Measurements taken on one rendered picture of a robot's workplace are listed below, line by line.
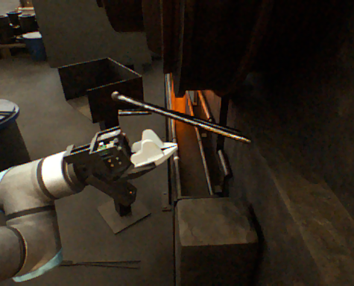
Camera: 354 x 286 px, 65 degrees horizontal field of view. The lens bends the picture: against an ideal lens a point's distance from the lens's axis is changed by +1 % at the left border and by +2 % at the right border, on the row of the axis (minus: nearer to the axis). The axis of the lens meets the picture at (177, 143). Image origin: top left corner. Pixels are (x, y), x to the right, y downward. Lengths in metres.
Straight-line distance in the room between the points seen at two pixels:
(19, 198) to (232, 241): 0.42
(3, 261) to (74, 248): 0.85
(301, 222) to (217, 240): 0.10
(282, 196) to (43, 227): 0.46
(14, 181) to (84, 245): 0.80
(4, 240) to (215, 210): 0.35
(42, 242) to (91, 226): 0.84
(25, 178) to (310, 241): 0.50
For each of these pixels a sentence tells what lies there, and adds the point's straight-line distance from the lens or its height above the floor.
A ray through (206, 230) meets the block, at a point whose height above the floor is 0.80.
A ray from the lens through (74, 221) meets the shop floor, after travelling 1.48.
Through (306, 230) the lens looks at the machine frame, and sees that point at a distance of 0.28.
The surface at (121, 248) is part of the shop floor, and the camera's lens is 1.33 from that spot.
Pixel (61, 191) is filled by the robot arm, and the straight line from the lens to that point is 0.59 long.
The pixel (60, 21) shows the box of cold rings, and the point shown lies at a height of 0.54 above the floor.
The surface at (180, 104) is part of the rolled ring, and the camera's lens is 0.79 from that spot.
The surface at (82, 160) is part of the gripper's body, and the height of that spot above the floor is 0.75.
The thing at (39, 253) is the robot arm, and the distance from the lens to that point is 0.60.
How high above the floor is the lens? 1.08
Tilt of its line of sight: 35 degrees down
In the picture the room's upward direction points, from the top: straight up
